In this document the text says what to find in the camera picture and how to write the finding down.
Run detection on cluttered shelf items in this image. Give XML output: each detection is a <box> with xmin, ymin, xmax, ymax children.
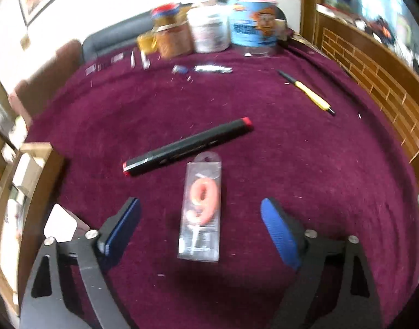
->
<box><xmin>319</xmin><ymin>0</ymin><xmax>419</xmax><ymax>76</ymax></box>

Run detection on yellow box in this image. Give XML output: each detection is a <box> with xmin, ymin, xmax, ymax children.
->
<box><xmin>137</xmin><ymin>31</ymin><xmax>158</xmax><ymax>55</ymax></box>

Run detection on brown chair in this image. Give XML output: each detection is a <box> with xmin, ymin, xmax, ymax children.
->
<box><xmin>9</xmin><ymin>39</ymin><xmax>83</xmax><ymax>124</ymax></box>

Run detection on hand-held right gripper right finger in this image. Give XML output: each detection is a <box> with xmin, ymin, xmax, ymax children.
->
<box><xmin>260</xmin><ymin>197</ymin><xmax>384</xmax><ymax>329</ymax></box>

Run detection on blue printed tub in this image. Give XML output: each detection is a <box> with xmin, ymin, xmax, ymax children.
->
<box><xmin>226</xmin><ymin>0</ymin><xmax>278</xmax><ymax>57</ymax></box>

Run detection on maroon table cloth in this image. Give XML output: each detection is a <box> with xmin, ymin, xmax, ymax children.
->
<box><xmin>19</xmin><ymin>43</ymin><xmax>419</xmax><ymax>329</ymax></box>

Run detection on silver blue tube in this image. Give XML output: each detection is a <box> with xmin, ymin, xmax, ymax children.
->
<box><xmin>193</xmin><ymin>63</ymin><xmax>233</xmax><ymax>75</ymax></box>

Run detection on grey sofa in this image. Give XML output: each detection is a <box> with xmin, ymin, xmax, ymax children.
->
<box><xmin>81</xmin><ymin>12</ymin><xmax>162</xmax><ymax>62</ymax></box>

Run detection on black marker with red ends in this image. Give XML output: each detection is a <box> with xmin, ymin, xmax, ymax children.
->
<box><xmin>122</xmin><ymin>117</ymin><xmax>254</xmax><ymax>178</ymax></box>

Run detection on white plastic tub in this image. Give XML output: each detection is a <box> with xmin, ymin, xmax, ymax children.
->
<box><xmin>187</xmin><ymin>5</ymin><xmax>230</xmax><ymax>53</ymax></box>

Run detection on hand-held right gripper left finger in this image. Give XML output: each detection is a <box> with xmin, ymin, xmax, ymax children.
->
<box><xmin>19</xmin><ymin>197</ymin><xmax>142</xmax><ymax>329</ymax></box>

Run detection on wooden slatted rack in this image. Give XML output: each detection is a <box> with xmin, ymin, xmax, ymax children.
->
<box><xmin>312</xmin><ymin>10</ymin><xmax>419</xmax><ymax>165</ymax></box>

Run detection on yellow utility knife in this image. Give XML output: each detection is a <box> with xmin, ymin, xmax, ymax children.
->
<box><xmin>277</xmin><ymin>69</ymin><xmax>336</xmax><ymax>116</ymax></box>

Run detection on orange number candle packet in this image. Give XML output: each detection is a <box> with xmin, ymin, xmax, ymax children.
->
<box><xmin>177</xmin><ymin>151</ymin><xmax>223</xmax><ymax>263</ymax></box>

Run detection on cardboard box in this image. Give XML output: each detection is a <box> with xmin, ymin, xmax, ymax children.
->
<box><xmin>0</xmin><ymin>142</ymin><xmax>78</xmax><ymax>316</ymax></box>

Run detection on clear jar with red lid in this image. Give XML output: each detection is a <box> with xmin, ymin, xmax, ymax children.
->
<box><xmin>151</xmin><ymin>3</ymin><xmax>193</xmax><ymax>59</ymax></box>

